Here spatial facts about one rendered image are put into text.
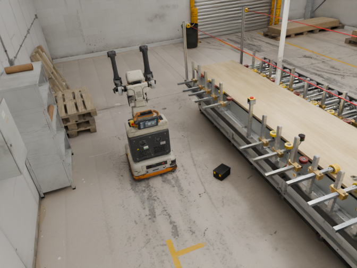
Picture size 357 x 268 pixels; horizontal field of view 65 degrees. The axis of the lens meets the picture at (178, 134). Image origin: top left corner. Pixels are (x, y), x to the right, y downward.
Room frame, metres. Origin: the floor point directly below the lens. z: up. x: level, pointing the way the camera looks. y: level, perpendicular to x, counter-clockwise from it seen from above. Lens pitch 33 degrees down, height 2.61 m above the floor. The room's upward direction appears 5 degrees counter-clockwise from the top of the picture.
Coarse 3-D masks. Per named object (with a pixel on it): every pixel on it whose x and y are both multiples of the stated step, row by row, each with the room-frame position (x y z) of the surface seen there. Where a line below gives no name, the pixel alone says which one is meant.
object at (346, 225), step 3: (354, 219) 1.28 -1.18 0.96; (345, 222) 1.26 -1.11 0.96; (348, 222) 1.26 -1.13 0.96; (351, 222) 1.26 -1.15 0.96; (354, 222) 1.26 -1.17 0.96; (336, 225) 1.24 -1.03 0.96; (339, 225) 1.24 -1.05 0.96; (342, 225) 1.24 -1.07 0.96; (345, 225) 1.24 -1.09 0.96; (348, 225) 1.24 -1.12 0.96; (351, 225) 1.25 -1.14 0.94; (333, 228) 1.23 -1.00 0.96; (336, 228) 1.22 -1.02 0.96; (339, 228) 1.22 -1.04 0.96; (342, 228) 1.22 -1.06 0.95; (345, 228) 1.23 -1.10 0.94; (336, 231) 1.21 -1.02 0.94
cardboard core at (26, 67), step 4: (24, 64) 3.40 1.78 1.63; (28, 64) 3.40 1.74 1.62; (4, 68) 3.32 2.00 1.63; (8, 68) 3.33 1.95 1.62; (12, 68) 3.34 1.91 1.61; (16, 68) 3.34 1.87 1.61; (20, 68) 3.35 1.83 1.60; (24, 68) 3.37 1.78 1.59; (28, 68) 3.38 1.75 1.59; (32, 68) 3.40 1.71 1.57; (8, 72) 3.32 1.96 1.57; (12, 72) 3.33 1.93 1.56
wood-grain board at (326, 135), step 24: (216, 72) 4.50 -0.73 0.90; (240, 72) 4.40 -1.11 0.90; (240, 96) 3.51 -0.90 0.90; (264, 96) 3.45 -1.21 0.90; (288, 96) 3.38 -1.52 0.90; (288, 120) 2.77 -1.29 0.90; (312, 120) 2.73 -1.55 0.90; (336, 120) 2.68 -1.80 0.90; (312, 144) 2.27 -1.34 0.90; (336, 144) 2.24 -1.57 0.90
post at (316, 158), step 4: (316, 156) 1.81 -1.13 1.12; (312, 160) 1.84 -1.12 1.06; (316, 160) 1.80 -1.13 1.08; (312, 164) 1.83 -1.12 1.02; (316, 164) 1.81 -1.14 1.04; (312, 168) 1.82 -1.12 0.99; (316, 168) 1.81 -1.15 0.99; (308, 180) 1.83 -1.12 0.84; (312, 180) 1.81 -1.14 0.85; (308, 184) 1.82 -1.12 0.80; (312, 184) 1.81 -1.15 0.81; (308, 188) 1.81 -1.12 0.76
